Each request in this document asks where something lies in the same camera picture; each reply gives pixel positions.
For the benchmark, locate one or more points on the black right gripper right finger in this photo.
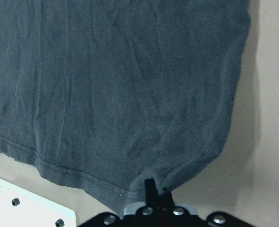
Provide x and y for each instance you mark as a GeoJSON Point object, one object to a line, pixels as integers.
{"type": "Point", "coordinates": [166, 200]}

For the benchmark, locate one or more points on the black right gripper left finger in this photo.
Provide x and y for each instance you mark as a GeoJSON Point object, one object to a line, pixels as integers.
{"type": "Point", "coordinates": [151, 193]}

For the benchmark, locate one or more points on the black t-shirt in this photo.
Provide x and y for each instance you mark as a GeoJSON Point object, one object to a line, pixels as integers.
{"type": "Point", "coordinates": [103, 94]}

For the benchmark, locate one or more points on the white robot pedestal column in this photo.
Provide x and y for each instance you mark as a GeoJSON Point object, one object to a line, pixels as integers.
{"type": "Point", "coordinates": [22, 208]}

